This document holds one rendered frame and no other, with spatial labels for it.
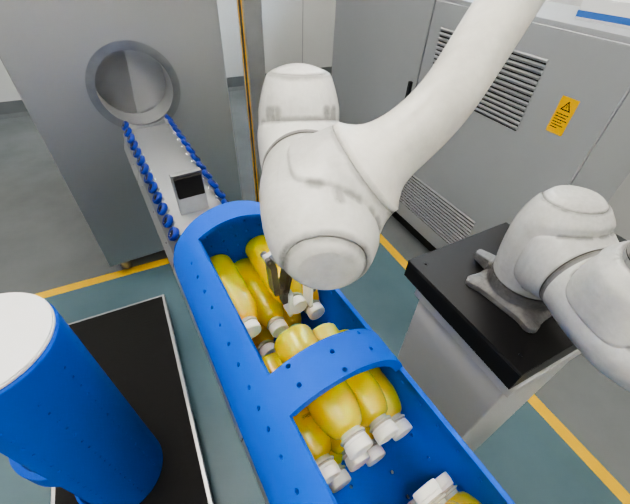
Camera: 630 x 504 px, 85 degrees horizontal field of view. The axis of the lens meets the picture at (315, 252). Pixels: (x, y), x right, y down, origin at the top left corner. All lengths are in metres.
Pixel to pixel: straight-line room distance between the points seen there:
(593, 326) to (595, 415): 1.63
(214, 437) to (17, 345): 1.07
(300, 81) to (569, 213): 0.54
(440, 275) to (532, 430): 1.30
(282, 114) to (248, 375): 0.37
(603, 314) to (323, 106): 0.51
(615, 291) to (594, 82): 1.24
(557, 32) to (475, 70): 1.54
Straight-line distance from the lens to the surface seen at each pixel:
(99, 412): 1.15
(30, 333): 0.96
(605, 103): 1.78
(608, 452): 2.24
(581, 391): 2.35
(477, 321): 0.86
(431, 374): 1.12
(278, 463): 0.53
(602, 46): 1.80
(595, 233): 0.78
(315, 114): 0.42
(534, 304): 0.89
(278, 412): 0.52
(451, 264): 0.96
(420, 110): 0.33
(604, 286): 0.66
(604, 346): 0.70
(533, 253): 0.78
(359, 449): 0.54
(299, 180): 0.30
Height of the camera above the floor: 1.68
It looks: 43 degrees down
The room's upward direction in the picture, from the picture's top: 3 degrees clockwise
